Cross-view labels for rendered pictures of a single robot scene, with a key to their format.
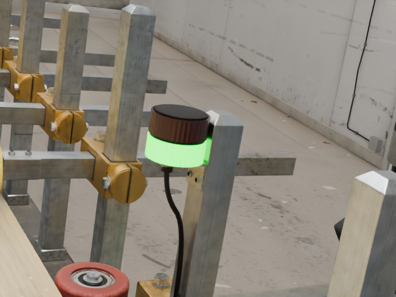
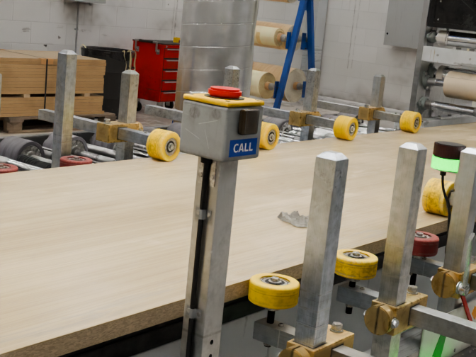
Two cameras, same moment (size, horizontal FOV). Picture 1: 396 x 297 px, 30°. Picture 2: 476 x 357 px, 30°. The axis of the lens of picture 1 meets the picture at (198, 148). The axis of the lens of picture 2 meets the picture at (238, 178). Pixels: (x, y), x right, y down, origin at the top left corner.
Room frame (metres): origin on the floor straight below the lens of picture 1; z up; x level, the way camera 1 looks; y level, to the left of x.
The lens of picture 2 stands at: (-0.32, -1.36, 1.33)
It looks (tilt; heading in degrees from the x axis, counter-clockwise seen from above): 11 degrees down; 67
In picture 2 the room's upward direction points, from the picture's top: 6 degrees clockwise
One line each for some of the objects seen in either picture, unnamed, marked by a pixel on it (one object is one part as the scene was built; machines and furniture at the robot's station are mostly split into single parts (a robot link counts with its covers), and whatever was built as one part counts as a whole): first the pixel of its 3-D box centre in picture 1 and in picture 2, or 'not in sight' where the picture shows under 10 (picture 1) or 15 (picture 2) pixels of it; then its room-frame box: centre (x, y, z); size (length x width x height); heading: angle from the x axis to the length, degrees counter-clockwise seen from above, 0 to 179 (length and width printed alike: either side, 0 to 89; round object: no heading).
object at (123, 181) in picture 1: (111, 168); not in sight; (0.98, 0.11, 0.95); 0.13 x 0.06 x 0.05; 29
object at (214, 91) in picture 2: not in sight; (224, 95); (0.08, -0.39, 1.22); 0.04 x 0.04 x 0.02
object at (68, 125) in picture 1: (59, 117); not in sight; (1.19, 0.24, 0.95); 0.13 x 0.06 x 0.05; 29
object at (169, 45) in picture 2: not in sight; (165, 76); (2.82, 8.20, 0.41); 0.76 x 0.48 x 0.81; 32
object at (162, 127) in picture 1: (179, 123); (449, 149); (0.71, 0.02, 1.10); 0.06 x 0.06 x 0.02
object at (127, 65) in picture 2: not in sight; (105, 81); (2.01, 7.71, 0.36); 0.58 x 0.56 x 0.72; 115
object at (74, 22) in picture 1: (60, 148); not in sight; (1.17, 0.23, 0.90); 0.03 x 0.03 x 0.48; 29
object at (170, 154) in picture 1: (175, 147); (447, 162); (0.71, 0.02, 1.07); 0.06 x 0.06 x 0.02
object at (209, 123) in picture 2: not in sight; (221, 129); (0.08, -0.39, 1.18); 0.07 x 0.07 x 0.08; 29
